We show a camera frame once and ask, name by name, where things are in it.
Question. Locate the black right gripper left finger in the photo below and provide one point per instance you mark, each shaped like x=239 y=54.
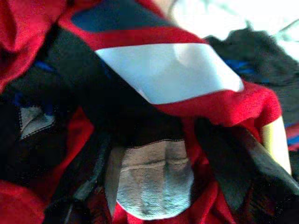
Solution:
x=93 y=177

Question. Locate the blue red striped garment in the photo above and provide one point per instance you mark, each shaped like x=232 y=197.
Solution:
x=294 y=140

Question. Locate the black garment grey lining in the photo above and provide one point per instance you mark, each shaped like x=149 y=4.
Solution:
x=105 y=93

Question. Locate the black fuzzy garment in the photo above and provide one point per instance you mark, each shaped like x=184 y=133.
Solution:
x=252 y=53

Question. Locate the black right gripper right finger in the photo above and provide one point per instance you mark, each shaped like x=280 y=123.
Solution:
x=224 y=158

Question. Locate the red white-striped garment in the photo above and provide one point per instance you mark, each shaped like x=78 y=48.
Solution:
x=222 y=105

